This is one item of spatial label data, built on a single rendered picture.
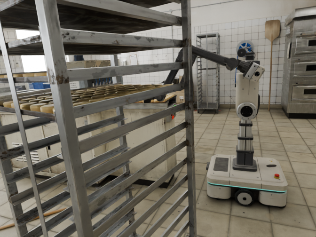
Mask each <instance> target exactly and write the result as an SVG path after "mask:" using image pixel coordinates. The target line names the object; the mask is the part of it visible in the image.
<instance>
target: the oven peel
mask: <svg viewBox="0 0 316 237"><path fill-rule="evenodd" d="M279 33H280V20H268V21H266V22H265V37H266V38H267V39H269V40H270V41H271V56H270V81H269V108H268V111H269V110H270V94H271V73H272V46H273V40H274V39H275V38H277V37H278V36H279Z"/></svg>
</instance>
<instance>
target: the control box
mask: <svg viewBox="0 0 316 237"><path fill-rule="evenodd" d="M173 106H175V103H173V104H171V105H169V106H168V108H170V107H173ZM175 117H176V113H175V114H173V115H172V116H171V115H169V116H167V117H166V122H170V121H171V120H172V119H174V118H175Z"/></svg>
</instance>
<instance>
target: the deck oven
mask: <svg viewBox="0 0 316 237"><path fill-rule="evenodd" d="M284 26H285V27H286V33H285V47H284V66H283V80H282V93H281V105H282V107H283V111H284V112H285V114H286V115H287V117H288V118H289V119H316V6H313V7H306V8H296V9H295V10H294V11H293V12H292V13H291V14H290V15H289V16H288V17H287V18H286V19H285V23H284ZM290 40H291V41H290ZM289 42H290V43H291V45H290V54H289V59H288V58H287V49H288V45H289Z"/></svg>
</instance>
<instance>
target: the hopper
mask: <svg viewBox="0 0 316 237"><path fill-rule="evenodd" d="M66 65H67V69H78V68H93V67H108V66H111V61H110V60H84V61H73V62H66Z"/></svg>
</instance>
